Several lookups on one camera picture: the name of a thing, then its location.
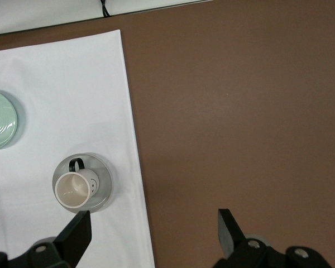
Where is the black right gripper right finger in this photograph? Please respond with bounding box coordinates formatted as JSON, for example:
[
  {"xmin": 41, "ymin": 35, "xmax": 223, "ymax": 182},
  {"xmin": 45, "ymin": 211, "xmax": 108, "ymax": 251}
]
[{"xmin": 213, "ymin": 208, "xmax": 280, "ymax": 268}]

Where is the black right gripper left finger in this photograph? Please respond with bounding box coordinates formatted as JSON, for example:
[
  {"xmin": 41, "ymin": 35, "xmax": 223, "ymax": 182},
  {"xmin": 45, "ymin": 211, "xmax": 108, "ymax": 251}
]
[{"xmin": 26, "ymin": 210, "xmax": 93, "ymax": 268}]

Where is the white mug with black handle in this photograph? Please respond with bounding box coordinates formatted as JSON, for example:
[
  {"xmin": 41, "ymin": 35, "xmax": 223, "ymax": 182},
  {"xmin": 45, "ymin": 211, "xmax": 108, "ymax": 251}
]
[{"xmin": 54, "ymin": 157, "xmax": 101, "ymax": 209}]

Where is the gray plate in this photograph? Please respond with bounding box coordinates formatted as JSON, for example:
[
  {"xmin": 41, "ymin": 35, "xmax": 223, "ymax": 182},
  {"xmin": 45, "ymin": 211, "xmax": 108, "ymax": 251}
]
[{"xmin": 52, "ymin": 152, "xmax": 112, "ymax": 209}]

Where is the green plate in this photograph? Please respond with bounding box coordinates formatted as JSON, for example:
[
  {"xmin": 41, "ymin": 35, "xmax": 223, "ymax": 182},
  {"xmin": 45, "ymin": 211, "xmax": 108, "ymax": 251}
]
[{"xmin": 0, "ymin": 89, "xmax": 18, "ymax": 151}]

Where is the white cloth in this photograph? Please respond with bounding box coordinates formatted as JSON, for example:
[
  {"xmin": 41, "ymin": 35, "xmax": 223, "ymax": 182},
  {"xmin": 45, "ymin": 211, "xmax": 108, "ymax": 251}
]
[{"xmin": 0, "ymin": 29, "xmax": 156, "ymax": 268}]

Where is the black braided cable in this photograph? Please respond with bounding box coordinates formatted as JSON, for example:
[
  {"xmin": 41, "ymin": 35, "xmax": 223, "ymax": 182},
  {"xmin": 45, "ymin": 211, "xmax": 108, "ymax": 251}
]
[{"xmin": 99, "ymin": 0, "xmax": 113, "ymax": 18}]

